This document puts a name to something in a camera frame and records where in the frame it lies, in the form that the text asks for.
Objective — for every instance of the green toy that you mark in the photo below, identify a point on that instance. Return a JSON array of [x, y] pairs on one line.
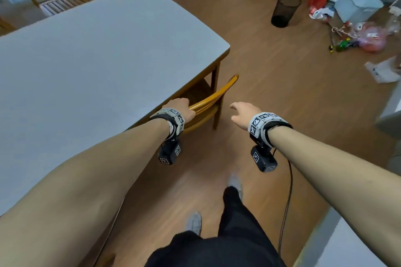
[[343, 45]]

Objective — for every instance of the white flat packet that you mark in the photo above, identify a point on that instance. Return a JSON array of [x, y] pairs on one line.
[[382, 71]]

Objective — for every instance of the person's grey shoe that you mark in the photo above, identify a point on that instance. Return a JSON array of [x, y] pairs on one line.
[[235, 184], [195, 223]]

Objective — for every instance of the person's grey right shoe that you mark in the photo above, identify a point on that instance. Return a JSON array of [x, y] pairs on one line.
[[235, 184]]

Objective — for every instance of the grey marker left wristband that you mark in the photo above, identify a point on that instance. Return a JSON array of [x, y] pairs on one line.
[[175, 119]]

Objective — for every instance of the person's right thumb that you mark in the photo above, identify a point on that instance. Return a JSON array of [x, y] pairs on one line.
[[238, 121]]

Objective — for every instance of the black mesh wastebasket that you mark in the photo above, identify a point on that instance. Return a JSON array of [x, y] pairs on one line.
[[284, 10]]

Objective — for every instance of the person's black trousers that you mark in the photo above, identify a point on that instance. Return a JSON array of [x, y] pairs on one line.
[[238, 238]]

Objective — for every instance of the person's left forearm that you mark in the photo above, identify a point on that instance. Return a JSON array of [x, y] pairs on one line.
[[81, 188]]

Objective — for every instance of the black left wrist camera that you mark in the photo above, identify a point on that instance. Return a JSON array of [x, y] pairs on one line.
[[169, 152]]

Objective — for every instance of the person's left hand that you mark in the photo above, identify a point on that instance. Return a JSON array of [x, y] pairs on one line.
[[180, 107]]

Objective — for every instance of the white table edge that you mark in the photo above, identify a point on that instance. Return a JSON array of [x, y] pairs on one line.
[[338, 245]]

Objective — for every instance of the person's right hand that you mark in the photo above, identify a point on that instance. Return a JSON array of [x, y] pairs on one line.
[[247, 112]]

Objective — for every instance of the person's left fingers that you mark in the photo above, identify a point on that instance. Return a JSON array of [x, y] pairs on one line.
[[181, 101]]

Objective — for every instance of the person's grey left shoe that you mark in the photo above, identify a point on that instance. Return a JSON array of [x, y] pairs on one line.
[[195, 223]]

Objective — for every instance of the grey marker wristband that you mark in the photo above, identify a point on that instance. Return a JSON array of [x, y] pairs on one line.
[[175, 119], [260, 124]]

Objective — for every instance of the grey cabinet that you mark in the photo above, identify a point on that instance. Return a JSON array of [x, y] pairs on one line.
[[391, 113]]

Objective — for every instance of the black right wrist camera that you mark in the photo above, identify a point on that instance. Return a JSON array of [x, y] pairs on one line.
[[264, 160]]

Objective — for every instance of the crumpled white red wrapper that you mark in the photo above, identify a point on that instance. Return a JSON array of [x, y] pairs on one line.
[[321, 14]]

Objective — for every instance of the yellow wooden chair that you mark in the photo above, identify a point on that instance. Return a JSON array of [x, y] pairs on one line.
[[216, 93]]

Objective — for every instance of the grey topped wooden table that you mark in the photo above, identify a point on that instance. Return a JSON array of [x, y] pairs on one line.
[[215, 94]]

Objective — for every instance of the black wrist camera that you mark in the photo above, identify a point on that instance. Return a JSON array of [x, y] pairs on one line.
[[264, 160], [169, 152]]

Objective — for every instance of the pink plastic bag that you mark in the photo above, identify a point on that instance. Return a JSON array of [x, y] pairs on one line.
[[372, 38]]

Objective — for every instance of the person's right forearm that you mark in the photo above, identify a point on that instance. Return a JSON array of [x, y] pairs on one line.
[[338, 182]]

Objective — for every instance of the light blue box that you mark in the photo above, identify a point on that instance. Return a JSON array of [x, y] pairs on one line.
[[358, 4]]

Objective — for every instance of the grey marker right wristband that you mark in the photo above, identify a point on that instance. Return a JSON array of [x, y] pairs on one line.
[[260, 124]]

